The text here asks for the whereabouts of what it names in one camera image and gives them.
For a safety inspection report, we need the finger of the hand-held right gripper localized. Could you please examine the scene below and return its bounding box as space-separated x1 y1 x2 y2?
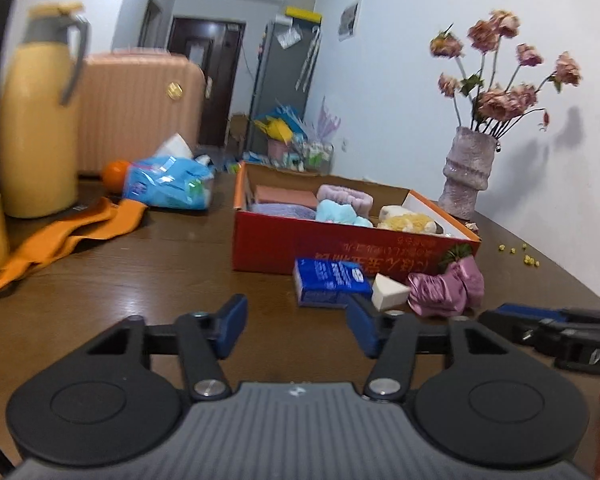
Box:
479 303 568 344
562 306 600 325

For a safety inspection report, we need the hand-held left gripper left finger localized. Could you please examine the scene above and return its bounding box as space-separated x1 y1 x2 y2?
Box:
86 294 249 402

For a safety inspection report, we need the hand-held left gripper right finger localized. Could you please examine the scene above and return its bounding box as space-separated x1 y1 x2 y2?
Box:
345 294 512 404

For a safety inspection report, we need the white wedge makeup sponge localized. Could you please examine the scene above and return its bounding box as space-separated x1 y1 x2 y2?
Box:
371 272 412 312

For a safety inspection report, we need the blue pocket tissue packet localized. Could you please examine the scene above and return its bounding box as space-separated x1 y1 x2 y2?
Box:
292 257 374 309

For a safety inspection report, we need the purple satin scrunchie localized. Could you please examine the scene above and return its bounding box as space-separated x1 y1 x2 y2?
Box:
407 257 486 319

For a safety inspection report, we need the orange cardboard box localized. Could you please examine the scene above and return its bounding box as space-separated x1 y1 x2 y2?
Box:
231 161 482 277

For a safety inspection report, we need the yellow bath loofah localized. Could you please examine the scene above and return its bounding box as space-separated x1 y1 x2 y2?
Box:
377 212 444 235

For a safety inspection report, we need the light blue plush cloth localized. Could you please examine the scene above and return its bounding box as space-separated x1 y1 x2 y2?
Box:
314 199 374 229

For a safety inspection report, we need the lavender towel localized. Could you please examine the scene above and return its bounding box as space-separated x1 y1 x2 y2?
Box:
249 203 319 221

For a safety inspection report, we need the fluffy lilac headband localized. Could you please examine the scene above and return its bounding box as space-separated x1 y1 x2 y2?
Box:
316 183 376 211

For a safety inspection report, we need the pink textured vase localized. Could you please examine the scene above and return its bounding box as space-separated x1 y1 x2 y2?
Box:
437 126 501 221

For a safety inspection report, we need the blue tissue pack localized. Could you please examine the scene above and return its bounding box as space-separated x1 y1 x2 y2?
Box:
122 134 217 212

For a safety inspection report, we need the orange fruit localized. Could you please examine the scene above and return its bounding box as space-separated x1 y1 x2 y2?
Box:
102 159 134 194

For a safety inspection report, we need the brown cardboard box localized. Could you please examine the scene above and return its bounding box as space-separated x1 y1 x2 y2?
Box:
228 114 251 155

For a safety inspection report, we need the pile of colourful toys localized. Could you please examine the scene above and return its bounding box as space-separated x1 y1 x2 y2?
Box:
244 96 343 175

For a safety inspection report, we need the dried pink flower bouquet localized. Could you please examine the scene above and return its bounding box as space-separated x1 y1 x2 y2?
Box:
429 9 584 142

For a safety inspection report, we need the pink hard-shell suitcase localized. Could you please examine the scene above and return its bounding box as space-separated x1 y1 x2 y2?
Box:
77 50 207 177

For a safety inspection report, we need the dark brown door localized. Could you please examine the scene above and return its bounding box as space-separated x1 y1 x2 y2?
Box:
167 16 247 149

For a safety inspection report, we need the grey refrigerator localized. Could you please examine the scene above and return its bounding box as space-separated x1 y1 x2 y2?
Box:
246 19 322 162

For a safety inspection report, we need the yellow thermos jug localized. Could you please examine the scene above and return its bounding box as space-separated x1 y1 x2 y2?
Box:
0 2 92 219

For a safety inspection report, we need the clear plastic bag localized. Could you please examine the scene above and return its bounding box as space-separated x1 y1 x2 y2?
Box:
277 27 304 51

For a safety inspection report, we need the yellow box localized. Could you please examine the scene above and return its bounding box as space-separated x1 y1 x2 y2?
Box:
285 6 324 24

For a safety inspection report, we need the orange cloth strap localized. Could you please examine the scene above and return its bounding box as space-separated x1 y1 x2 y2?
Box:
0 197 149 295

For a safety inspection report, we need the wall picture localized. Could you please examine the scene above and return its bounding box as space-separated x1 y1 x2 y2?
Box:
337 0 364 42

